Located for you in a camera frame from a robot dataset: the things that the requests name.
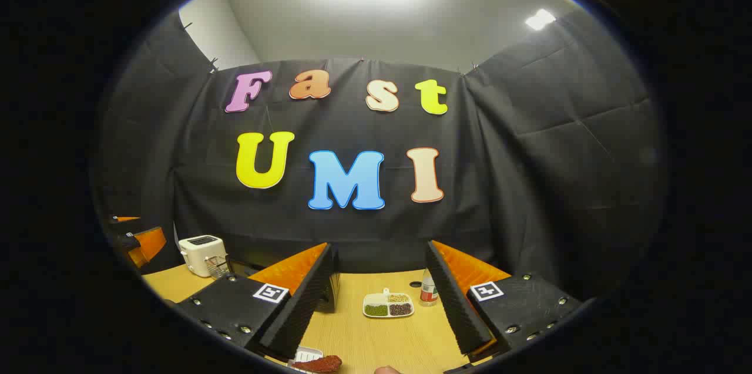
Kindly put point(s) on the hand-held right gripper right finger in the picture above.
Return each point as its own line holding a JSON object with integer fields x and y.
{"x": 455, "y": 309}

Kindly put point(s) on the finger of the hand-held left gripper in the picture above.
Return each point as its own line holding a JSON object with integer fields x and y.
{"x": 126, "y": 219}
{"x": 150, "y": 243}

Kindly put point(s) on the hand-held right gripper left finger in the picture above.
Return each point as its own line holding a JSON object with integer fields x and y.
{"x": 305, "y": 309}

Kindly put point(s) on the black electric oven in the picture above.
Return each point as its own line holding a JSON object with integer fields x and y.
{"x": 330, "y": 295}

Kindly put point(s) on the red meat piece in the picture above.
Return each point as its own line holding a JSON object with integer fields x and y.
{"x": 320, "y": 364}

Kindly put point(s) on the clear bottle with red label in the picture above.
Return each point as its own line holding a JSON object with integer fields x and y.
{"x": 428, "y": 292}

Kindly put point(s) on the white ribbed tray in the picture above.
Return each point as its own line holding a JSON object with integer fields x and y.
{"x": 305, "y": 353}

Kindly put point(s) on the white toaster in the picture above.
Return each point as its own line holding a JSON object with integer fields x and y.
{"x": 197, "y": 250}

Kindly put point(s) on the white divided bean plate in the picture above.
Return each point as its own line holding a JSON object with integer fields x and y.
{"x": 388, "y": 305}

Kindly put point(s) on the small ceiling light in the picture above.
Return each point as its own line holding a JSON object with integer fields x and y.
{"x": 540, "y": 19}

